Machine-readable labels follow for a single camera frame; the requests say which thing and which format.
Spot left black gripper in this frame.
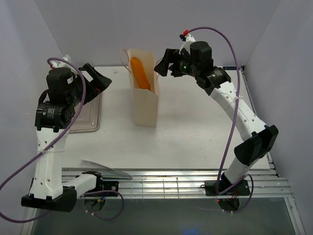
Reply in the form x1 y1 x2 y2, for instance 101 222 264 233
68 63 112 105

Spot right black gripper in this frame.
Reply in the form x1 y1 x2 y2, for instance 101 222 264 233
154 49 199 78

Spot long orange bread loaf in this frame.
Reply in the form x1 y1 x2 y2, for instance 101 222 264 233
130 57 151 91

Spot beige paper bag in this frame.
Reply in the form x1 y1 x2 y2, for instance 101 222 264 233
122 48 159 128

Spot metal tongs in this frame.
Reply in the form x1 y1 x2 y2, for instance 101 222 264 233
81 160 133 179

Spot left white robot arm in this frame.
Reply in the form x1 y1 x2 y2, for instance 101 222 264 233
21 63 112 212

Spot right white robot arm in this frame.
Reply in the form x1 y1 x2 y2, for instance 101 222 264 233
154 41 278 194

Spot metal tray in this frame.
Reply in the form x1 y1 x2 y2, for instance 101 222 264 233
69 94 102 133

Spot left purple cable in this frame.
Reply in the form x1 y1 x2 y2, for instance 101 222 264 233
0 57 86 223

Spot purple cable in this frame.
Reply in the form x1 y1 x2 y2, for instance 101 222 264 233
0 57 86 223
189 26 242 196

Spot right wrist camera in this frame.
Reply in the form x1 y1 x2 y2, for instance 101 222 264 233
179 29 196 53

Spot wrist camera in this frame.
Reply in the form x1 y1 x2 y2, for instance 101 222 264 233
179 29 196 53
48 54 71 69

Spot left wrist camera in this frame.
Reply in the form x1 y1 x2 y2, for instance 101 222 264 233
48 54 71 69

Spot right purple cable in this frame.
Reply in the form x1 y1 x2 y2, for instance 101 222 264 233
189 26 242 196

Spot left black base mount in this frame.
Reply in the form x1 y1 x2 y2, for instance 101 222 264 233
99 181 119 197

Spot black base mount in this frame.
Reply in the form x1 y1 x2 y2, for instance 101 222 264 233
99 181 119 197
200 176 250 196

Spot aluminium frame rail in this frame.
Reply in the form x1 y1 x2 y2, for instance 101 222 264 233
54 167 293 199

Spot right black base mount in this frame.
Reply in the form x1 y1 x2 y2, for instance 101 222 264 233
200 176 250 196

